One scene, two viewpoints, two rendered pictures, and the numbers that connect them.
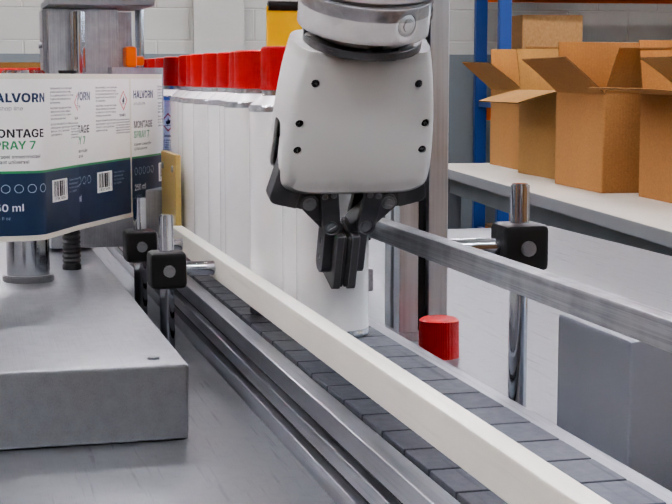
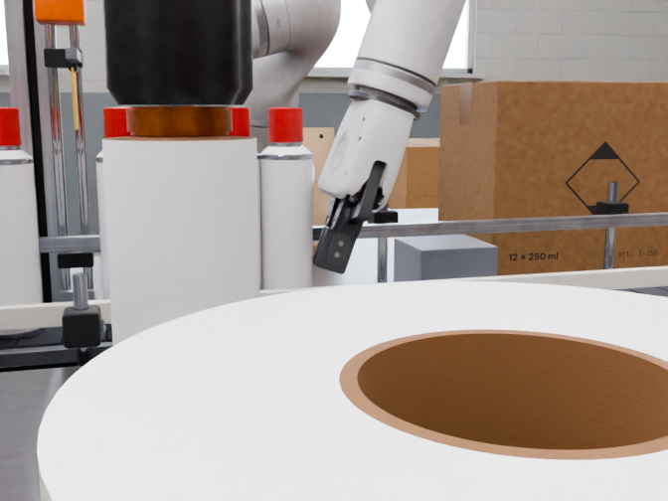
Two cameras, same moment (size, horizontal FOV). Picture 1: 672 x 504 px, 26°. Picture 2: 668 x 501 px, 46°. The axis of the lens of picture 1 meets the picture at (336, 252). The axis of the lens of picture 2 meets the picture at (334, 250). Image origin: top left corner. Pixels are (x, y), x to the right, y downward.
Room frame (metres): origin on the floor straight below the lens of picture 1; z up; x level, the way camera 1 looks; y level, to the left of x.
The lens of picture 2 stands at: (0.98, 0.77, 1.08)
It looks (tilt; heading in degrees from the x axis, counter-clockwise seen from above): 10 degrees down; 270
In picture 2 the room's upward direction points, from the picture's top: straight up
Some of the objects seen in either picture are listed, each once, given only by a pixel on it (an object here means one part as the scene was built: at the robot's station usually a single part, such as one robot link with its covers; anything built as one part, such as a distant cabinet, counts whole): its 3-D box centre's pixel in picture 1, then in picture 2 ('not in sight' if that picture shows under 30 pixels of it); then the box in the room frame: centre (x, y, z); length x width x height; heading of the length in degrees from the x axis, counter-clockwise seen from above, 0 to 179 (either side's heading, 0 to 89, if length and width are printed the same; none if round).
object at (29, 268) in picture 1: (25, 176); not in sight; (1.30, 0.28, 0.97); 0.05 x 0.05 x 0.19
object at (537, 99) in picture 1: (570, 111); not in sight; (4.17, -0.67, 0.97); 0.46 x 0.44 x 0.37; 13
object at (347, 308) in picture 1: (332, 190); (286, 212); (1.02, 0.00, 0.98); 0.05 x 0.05 x 0.20
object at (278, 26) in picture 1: (284, 37); (75, 96); (1.21, 0.04, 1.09); 0.03 x 0.01 x 0.06; 105
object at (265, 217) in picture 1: (282, 180); not in sight; (1.12, 0.04, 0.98); 0.05 x 0.05 x 0.20
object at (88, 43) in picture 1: (103, 123); not in sight; (1.60, 0.25, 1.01); 0.14 x 0.13 x 0.26; 15
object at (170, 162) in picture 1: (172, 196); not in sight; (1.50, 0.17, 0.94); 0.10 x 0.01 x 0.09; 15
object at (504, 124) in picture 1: (541, 107); not in sight; (4.61, -0.65, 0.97); 0.45 x 0.40 x 0.37; 100
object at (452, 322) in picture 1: (438, 337); not in sight; (1.20, -0.09, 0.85); 0.03 x 0.03 x 0.03
